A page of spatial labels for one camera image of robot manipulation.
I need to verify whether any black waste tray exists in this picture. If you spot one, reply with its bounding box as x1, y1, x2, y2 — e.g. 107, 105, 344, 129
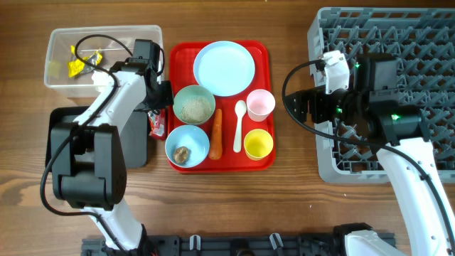
45, 106, 150, 169

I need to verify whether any white plastic spoon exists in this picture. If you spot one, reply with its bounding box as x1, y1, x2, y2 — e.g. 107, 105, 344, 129
233, 100, 247, 153

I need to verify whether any yellow cup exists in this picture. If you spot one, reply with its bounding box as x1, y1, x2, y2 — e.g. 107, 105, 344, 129
243, 129, 274, 161

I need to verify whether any blue bowl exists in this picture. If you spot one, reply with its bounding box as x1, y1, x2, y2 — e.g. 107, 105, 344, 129
165, 124, 210, 169

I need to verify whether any right black cable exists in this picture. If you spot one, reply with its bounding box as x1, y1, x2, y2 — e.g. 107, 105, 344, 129
282, 59, 455, 250

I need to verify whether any left black cable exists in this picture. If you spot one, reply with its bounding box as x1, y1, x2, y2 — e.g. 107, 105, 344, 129
39, 33, 166, 256

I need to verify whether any pink cup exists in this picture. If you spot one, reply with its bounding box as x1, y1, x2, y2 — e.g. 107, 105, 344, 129
246, 89, 276, 122

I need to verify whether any red snack wrapper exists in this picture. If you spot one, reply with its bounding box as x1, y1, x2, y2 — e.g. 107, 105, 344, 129
148, 109, 167, 140

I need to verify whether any yellow silver wrapper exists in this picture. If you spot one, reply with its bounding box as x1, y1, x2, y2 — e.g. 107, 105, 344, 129
67, 46, 103, 78

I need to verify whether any green bowl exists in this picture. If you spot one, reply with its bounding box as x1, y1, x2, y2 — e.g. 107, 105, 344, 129
173, 85, 216, 125

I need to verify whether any grey dishwasher rack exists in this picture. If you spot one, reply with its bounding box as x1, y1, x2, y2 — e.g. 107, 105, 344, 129
307, 7, 454, 183

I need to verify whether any red serving tray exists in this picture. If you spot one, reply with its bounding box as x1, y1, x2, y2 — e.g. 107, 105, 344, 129
168, 41, 276, 174

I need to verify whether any white tissue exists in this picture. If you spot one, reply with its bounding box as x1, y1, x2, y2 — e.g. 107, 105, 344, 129
92, 70, 112, 92

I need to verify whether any brown food scrap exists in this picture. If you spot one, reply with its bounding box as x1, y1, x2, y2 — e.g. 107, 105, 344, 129
173, 146, 191, 164

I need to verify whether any white rice pile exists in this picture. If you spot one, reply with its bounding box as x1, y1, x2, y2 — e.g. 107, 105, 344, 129
181, 96, 213, 124

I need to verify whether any black cable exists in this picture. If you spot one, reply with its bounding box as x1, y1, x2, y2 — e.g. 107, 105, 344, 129
39, 33, 166, 256
282, 59, 455, 250

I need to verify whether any orange carrot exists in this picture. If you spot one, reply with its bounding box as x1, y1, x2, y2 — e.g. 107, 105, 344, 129
208, 109, 223, 160

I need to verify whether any light blue plate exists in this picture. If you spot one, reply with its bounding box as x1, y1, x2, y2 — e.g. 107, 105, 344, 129
193, 41, 255, 97

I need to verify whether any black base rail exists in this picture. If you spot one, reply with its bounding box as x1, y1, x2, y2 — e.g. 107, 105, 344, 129
80, 233, 396, 256

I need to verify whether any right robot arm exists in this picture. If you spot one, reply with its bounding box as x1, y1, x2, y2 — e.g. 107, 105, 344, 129
282, 50, 454, 255

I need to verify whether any clear plastic waste bin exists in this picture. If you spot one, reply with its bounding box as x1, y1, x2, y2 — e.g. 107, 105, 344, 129
44, 25, 164, 98

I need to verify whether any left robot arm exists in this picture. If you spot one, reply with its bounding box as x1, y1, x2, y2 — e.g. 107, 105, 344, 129
40, 58, 173, 255

